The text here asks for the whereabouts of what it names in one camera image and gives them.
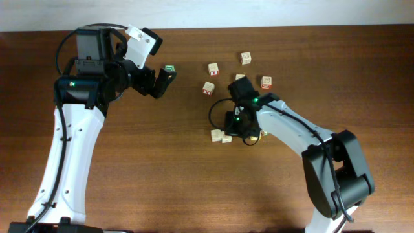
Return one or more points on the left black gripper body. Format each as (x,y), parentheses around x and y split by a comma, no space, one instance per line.
(130,73)

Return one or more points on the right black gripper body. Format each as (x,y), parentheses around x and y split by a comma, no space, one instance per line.
(235,126)

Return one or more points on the red shell picture block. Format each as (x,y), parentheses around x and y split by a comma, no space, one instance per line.
(226,138)

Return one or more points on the green N block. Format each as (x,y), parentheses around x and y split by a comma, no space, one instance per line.
(216,135)

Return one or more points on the red snail block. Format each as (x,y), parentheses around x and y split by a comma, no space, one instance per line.
(266,82)

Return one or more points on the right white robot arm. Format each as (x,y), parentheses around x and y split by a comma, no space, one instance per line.
(337,175)

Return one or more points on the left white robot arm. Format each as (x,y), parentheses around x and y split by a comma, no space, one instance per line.
(110,59)

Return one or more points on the green R block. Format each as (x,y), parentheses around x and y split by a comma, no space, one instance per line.
(170,68)

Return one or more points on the green butterfly block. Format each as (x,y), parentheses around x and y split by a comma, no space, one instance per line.
(239,76)

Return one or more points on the red X number block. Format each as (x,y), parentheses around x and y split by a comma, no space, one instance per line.
(208,88)

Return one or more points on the red six block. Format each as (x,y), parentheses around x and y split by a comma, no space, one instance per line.
(213,69)

